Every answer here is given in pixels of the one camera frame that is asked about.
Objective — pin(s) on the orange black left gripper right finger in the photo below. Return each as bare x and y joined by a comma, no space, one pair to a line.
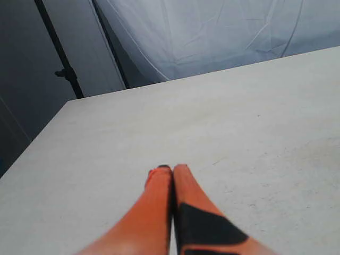
200,227

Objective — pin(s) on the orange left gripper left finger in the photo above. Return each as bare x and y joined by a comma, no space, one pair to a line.
146,227

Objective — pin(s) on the black stand pole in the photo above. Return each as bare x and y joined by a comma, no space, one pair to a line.
67,72

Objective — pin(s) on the white backdrop cloth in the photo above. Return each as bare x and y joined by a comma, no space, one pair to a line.
169,40

